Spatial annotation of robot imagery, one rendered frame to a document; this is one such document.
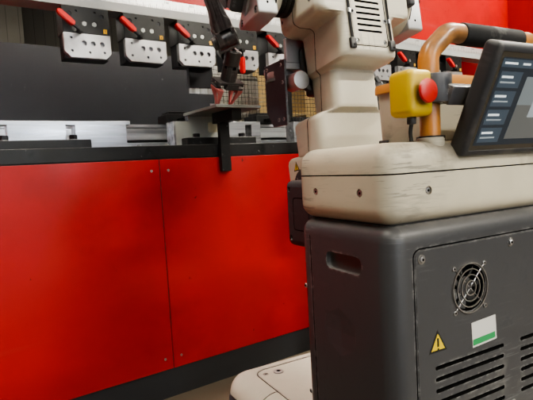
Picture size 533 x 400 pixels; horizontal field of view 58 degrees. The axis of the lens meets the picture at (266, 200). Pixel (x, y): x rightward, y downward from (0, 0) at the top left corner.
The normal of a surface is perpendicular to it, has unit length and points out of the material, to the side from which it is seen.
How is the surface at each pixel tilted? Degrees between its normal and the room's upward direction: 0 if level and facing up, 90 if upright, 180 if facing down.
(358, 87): 82
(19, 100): 90
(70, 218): 90
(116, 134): 90
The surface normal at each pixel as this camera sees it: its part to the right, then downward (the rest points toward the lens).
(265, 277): 0.56, 0.03
